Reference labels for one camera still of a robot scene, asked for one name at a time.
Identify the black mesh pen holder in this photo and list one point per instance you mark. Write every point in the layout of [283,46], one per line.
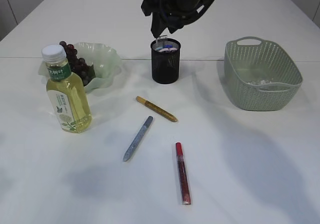
[165,67]

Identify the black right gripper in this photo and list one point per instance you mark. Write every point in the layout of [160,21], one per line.
[171,14]

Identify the gold glitter pen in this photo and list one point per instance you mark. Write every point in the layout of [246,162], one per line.
[156,109]

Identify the blue-grey glitter pen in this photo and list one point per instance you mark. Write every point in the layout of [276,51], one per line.
[137,139]

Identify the clear plastic sheet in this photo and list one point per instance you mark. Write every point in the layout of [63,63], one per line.
[259,82]

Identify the yellow tea bottle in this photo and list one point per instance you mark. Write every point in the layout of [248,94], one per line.
[66,91]

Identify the blue scissors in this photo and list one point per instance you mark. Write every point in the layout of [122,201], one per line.
[167,46]

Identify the clear plastic ruler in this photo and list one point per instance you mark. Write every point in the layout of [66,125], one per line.
[159,42]

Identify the green woven plastic basket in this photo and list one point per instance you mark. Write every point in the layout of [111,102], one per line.
[253,58]

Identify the red glitter pen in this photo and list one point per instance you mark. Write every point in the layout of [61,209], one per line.
[182,174]

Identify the pink scissors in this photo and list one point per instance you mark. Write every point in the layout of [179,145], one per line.
[167,50]

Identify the purple artificial grape bunch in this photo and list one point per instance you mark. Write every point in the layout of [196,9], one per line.
[77,64]

